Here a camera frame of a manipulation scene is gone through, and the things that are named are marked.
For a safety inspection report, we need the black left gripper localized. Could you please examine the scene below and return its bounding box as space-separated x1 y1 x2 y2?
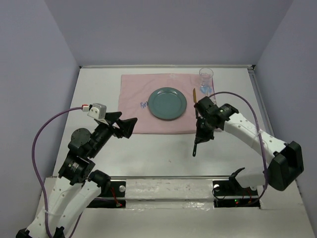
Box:
89 111 138 157

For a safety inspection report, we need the pink cloth placemat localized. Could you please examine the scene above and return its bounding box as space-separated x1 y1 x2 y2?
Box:
117 73 205 134

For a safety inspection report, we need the gold knife green handle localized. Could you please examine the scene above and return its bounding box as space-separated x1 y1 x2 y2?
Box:
193 88 199 119

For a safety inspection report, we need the green ceramic plate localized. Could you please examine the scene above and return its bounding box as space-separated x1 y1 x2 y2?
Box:
148 87 187 120

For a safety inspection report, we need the clear drinking glass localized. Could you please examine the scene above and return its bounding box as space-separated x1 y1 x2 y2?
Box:
199 68 213 96

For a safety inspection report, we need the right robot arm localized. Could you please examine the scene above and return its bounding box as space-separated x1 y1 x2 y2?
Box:
193 97 304 194

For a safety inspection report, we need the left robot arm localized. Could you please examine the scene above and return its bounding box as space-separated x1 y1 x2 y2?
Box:
16 107 137 238

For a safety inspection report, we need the white front table board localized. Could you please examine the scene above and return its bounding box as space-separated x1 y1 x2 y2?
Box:
29 176 310 238

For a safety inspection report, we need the gold fork green handle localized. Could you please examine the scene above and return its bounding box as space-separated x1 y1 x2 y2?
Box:
192 116 202 157

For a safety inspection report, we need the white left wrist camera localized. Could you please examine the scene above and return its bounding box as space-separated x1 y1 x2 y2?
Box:
82 103 106 120

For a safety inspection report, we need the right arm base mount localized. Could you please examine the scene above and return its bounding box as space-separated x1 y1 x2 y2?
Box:
212 180 261 208

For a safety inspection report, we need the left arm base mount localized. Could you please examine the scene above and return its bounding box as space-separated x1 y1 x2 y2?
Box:
87 180 126 209

